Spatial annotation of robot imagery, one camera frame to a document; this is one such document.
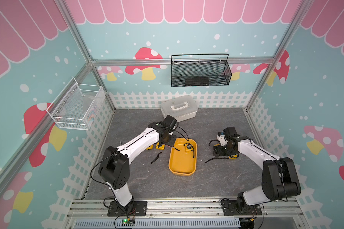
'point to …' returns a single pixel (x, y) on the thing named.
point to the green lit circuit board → (127, 223)
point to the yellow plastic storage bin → (181, 162)
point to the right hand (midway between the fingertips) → (220, 152)
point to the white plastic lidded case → (182, 107)
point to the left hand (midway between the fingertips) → (169, 142)
